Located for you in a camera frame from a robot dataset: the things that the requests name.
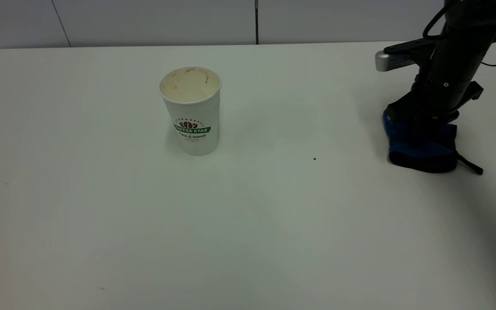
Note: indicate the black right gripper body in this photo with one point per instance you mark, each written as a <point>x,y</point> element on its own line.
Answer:
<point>433,105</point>

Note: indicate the blue cloth with black trim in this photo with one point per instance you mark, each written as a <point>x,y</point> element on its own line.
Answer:
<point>420,150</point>

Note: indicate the white paper coffee cup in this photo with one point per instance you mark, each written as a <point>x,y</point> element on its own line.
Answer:
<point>194,116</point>

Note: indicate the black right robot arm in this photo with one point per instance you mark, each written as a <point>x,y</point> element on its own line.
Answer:
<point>454,56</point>

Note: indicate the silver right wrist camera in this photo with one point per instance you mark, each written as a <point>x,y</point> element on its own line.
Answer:
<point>392,60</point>

